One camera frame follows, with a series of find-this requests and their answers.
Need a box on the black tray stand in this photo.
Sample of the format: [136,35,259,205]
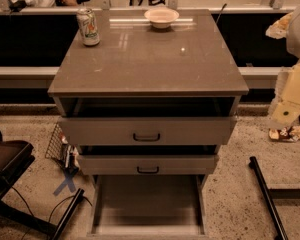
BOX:
[0,131,56,237]

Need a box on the black metal leg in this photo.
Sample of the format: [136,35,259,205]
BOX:
[249,156,288,240]
[49,189,84,240]

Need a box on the grey drawer cabinet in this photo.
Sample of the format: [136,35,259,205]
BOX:
[47,8,250,185]

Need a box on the green soda can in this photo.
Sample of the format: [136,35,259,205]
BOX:
[77,8,100,46]

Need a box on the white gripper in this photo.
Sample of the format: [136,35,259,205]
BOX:
[268,63,300,129]

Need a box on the black metal leg left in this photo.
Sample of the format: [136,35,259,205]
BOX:
[49,189,84,240]

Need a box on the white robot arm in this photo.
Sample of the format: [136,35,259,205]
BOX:
[266,4,300,129]

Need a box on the grey drawer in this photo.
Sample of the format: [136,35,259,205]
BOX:
[87,175,208,240]
[58,117,236,146]
[78,155,219,175]

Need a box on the grey bottom drawer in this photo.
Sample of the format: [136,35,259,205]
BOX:
[87,175,208,240]

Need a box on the black metal leg right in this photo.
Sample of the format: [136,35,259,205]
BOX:
[249,156,288,240]

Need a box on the black cable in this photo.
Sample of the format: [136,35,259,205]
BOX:
[10,186,94,240]

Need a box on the grey middle drawer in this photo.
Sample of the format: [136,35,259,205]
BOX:
[78,155,219,175]

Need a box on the grey top drawer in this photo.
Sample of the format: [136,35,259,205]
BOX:
[58,117,236,146]

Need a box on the brown snack bag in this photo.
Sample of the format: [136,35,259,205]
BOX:
[268,126,300,142]

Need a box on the white bowl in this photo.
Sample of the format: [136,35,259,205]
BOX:
[144,7,179,29]

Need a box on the wire mesh basket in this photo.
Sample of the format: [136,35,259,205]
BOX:
[45,124,79,170]

